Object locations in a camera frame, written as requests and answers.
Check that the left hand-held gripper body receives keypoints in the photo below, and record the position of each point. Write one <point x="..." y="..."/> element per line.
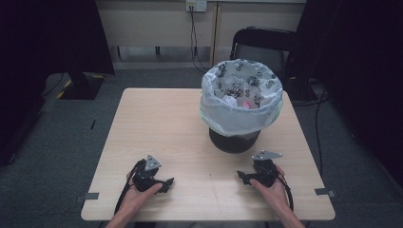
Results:
<point x="144" y="180"/>

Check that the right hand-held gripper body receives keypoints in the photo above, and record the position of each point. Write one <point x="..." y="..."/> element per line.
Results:
<point x="265" y="172"/>

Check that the person's left hand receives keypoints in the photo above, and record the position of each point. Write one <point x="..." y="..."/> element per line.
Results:
<point x="138" y="196"/>

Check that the person's right hand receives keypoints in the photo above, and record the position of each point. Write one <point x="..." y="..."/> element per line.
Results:
<point x="274" y="193"/>

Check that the black trash bin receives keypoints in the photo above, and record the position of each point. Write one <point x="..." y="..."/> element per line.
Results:
<point x="234" y="143"/>

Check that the white panda print bin bag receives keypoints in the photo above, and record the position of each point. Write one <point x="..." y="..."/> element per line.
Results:
<point x="234" y="118"/>

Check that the grey tape strip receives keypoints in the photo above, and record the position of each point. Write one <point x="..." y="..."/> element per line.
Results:
<point x="87" y="196"/>
<point x="324" y="191"/>

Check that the pink wrapper scrap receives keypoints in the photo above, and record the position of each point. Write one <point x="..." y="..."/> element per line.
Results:
<point x="249" y="104"/>

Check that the crumpled white paper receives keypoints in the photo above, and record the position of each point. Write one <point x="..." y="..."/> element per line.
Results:
<point x="229" y="101"/>

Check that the black stand base striped tape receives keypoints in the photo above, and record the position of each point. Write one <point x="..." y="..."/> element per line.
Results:
<point x="80" y="86"/>

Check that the black chair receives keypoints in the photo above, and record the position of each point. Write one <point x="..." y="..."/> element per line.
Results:
<point x="263" y="39"/>

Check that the dark curtain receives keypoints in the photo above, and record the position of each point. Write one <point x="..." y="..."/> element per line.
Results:
<point x="47" y="47"/>
<point x="364" y="63"/>

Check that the white cabinet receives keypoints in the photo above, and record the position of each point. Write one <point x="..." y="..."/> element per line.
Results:
<point x="158" y="28"/>

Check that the white wall socket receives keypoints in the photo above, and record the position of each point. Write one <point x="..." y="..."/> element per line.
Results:
<point x="196" y="5"/>

